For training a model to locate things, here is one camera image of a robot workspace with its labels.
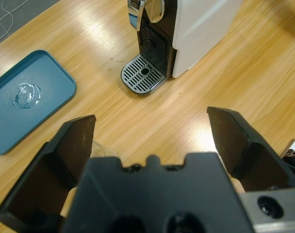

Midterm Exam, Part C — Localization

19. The clear drinking glass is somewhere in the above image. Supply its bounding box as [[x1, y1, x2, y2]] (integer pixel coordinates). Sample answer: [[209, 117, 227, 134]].
[[92, 140, 120, 160]]

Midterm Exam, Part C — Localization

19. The blue plastic tray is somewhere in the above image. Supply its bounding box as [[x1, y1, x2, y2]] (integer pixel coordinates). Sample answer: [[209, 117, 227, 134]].
[[0, 50, 77, 156]]

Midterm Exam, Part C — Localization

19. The white capsule coffee machine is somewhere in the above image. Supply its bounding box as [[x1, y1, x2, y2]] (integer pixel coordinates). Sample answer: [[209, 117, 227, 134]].
[[127, 0, 243, 96]]

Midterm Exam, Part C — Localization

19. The white floor cable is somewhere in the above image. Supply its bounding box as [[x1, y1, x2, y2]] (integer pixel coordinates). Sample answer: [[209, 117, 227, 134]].
[[0, 0, 16, 46]]

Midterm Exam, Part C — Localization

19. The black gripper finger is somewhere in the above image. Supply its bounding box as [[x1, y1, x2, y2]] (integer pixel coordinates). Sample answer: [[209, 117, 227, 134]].
[[0, 114, 97, 230], [206, 106, 295, 194]]

